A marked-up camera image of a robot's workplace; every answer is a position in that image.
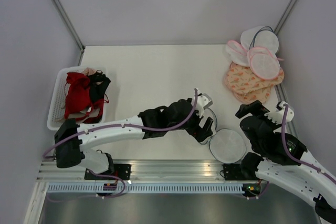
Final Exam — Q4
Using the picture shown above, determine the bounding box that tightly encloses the white mesh laundry bag blue trim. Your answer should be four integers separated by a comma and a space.
178, 107, 247, 164

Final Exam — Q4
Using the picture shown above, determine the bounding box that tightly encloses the red bra from bag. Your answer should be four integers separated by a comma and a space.
64, 72, 109, 124

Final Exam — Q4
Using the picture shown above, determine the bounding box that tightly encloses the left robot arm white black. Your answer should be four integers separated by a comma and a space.
54, 94, 214, 180

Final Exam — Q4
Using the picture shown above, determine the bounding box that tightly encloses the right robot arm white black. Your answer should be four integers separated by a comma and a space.
235, 100, 335, 223

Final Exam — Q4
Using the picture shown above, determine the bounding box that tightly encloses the right arm base black plate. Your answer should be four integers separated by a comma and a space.
219, 164, 249, 181

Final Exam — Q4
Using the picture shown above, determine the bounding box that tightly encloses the left arm base black plate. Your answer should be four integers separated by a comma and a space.
84, 164, 131, 180

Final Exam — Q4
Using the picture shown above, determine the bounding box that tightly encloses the floral orange laundry bag lower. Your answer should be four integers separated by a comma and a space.
233, 87, 271, 104

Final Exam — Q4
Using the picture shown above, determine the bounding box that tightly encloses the floral orange laundry bag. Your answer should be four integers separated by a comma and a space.
233, 87, 271, 104
224, 63, 284, 94

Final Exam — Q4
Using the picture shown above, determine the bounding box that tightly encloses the floral orange laundry bag upper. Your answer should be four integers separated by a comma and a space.
224, 63, 284, 94

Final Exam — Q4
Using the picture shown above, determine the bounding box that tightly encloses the pink trimmed mesh bag front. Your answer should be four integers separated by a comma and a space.
247, 47, 282, 80

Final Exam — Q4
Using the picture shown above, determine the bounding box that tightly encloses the pink trimmed mesh bag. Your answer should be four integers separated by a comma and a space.
225, 40, 249, 67
247, 47, 282, 80

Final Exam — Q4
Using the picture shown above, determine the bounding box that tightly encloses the pink trimmed mesh bag back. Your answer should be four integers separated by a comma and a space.
225, 40, 249, 67

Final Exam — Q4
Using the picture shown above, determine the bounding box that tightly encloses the white mesh bag blue zipper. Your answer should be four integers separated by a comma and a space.
240, 26, 279, 54

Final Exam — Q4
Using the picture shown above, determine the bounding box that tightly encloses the black bra in basket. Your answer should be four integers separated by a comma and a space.
88, 70, 111, 103

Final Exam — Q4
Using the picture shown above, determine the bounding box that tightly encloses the beige bra in basket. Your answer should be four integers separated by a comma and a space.
80, 68, 97, 76

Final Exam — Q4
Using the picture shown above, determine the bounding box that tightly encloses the white plastic basket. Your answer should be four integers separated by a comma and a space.
47, 66, 108, 131

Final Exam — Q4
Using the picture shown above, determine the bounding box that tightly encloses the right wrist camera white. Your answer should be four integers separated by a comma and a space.
265, 101, 295, 125

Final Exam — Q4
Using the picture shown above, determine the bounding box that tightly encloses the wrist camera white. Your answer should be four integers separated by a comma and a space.
265, 101, 295, 125
196, 93, 213, 112

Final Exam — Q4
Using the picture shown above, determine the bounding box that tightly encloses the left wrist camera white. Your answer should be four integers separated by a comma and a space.
196, 93, 213, 112

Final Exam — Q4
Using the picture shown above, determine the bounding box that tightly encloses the aluminium rail front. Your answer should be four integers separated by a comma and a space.
37, 159, 224, 183

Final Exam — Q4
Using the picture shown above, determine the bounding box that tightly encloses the right aluminium frame post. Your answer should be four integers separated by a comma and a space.
274, 0, 298, 35

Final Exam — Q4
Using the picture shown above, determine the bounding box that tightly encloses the aluminium frame post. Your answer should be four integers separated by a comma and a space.
274, 0, 298, 35
51, 0, 85, 52

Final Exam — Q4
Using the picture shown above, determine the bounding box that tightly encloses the white slotted cable duct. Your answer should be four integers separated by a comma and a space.
47, 182, 244, 194

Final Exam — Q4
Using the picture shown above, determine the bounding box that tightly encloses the left aluminium frame post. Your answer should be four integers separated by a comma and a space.
51, 0, 85, 52

